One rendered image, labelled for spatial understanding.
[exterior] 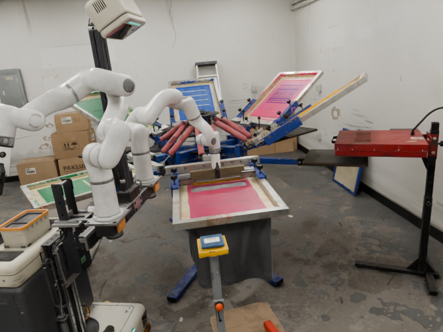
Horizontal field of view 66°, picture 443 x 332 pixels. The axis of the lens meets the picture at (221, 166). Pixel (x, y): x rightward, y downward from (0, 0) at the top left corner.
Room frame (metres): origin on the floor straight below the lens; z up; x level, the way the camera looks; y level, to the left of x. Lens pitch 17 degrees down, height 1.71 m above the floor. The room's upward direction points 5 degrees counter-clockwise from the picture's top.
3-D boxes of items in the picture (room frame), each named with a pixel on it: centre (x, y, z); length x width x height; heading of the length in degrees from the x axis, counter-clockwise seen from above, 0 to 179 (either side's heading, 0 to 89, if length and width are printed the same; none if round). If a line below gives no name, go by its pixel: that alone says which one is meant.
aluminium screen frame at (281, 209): (1.93, 0.01, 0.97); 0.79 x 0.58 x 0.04; 6
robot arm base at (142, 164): (1.78, 0.44, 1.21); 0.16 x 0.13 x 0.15; 80
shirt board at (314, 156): (2.70, -0.49, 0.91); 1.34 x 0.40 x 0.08; 66
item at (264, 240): (1.64, -0.02, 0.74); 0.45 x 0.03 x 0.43; 96
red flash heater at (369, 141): (2.40, -1.17, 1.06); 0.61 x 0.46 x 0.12; 66
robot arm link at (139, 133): (1.78, 0.43, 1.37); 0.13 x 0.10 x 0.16; 43
